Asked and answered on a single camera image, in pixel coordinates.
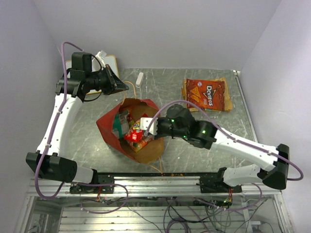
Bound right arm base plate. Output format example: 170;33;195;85
196;176;242;194

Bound loose cables under frame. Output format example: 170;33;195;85
80;196;270;233

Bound gold foil snack packet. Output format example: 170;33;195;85
181;77;234;113

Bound teal snack packet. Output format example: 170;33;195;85
112;110;130;139

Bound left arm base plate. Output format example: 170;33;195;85
69;173;115;194

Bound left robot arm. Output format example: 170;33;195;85
26;51;129;193

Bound aluminium rail frame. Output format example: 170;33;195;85
16;71;293;233

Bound small whiteboard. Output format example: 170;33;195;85
66;55;119;95

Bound red rice cracker mix bag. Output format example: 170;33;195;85
123;119;143;143

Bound red paper bag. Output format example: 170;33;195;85
96;87;164;173

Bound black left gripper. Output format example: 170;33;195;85
86;64;130;95

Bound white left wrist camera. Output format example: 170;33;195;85
95;50;106;67

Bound colourful striped snack packet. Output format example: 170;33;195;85
128;135;154;152

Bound white marker eraser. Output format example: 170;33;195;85
135;72;144;88

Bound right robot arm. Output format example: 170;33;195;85
149;104;290;192

